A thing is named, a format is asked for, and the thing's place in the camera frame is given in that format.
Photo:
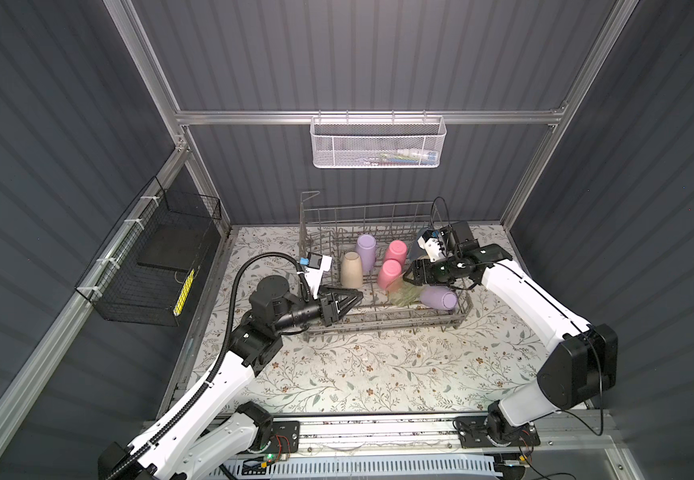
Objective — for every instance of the yellow brush in basket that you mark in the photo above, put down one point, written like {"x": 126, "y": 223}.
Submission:
{"x": 183, "y": 293}

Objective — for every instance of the white mesh wall basket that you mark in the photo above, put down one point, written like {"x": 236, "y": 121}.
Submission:
{"x": 339, "y": 142}

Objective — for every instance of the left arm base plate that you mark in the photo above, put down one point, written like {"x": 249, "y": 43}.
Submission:
{"x": 281, "y": 437}

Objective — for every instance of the items in white basket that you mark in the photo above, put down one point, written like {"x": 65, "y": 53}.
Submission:
{"x": 404, "y": 157}

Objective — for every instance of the beige cup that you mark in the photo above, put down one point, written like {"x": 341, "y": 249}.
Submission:
{"x": 351, "y": 271}

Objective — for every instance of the pink cup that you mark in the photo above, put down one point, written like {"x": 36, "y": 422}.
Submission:
{"x": 397, "y": 250}
{"x": 390, "y": 271}

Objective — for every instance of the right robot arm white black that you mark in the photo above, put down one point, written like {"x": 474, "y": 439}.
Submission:
{"x": 582, "y": 358}

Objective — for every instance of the floral table mat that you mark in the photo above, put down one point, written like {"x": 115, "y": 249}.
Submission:
{"x": 488, "y": 356}

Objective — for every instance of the white ventilated front panel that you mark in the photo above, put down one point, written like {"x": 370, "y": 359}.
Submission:
{"x": 425, "y": 466}

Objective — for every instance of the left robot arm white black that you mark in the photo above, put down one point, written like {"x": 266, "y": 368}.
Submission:
{"x": 180, "y": 445}

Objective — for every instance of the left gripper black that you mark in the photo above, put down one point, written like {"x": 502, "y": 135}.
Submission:
{"x": 328, "y": 305}

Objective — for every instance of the light purple cup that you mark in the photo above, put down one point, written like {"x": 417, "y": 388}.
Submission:
{"x": 366, "y": 247}

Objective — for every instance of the grey wire dish rack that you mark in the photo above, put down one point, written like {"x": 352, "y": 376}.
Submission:
{"x": 334, "y": 231}

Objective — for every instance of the black wire wall basket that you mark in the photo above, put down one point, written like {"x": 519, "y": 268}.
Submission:
{"x": 138, "y": 276}

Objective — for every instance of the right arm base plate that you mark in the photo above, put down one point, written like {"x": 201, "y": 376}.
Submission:
{"x": 490, "y": 431}

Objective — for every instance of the green transparent cup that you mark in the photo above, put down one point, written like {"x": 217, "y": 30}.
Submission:
{"x": 404, "y": 294}

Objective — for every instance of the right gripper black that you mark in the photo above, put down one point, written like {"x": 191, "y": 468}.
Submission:
{"x": 420, "y": 269}

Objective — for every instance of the blue transparent cup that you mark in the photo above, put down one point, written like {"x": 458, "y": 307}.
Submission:
{"x": 417, "y": 246}

